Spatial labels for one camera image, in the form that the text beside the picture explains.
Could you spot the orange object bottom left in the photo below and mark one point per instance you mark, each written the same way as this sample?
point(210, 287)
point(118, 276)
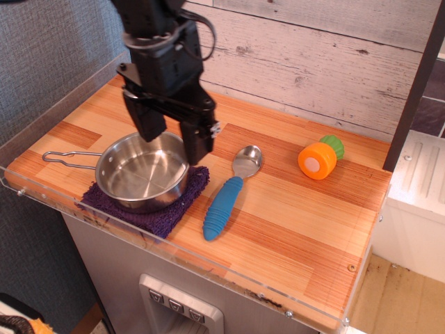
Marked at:
point(39, 327)

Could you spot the white toy sink unit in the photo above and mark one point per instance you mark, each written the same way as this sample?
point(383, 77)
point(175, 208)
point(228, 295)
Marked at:
point(410, 229)

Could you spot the purple folded towel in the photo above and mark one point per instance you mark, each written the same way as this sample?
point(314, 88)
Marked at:
point(160, 223)

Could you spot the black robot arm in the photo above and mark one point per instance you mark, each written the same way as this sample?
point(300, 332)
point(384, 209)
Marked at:
point(156, 14)

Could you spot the small steel saucepan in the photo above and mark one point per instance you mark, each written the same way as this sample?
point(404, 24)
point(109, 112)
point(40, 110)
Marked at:
point(138, 176)

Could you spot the orange toy carrot piece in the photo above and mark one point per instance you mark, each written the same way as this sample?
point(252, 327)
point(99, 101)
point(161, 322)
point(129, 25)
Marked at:
point(319, 159)

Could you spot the blue handled metal spoon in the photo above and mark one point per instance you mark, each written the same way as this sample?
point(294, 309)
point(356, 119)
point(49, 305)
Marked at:
point(246, 163)

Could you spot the silver dispenser button panel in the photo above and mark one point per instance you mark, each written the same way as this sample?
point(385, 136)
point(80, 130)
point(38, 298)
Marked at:
point(170, 310)

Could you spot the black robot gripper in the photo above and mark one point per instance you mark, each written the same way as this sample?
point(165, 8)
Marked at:
point(163, 80)

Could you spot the dark right cabinet post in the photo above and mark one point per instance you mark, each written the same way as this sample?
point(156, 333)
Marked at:
point(421, 78)

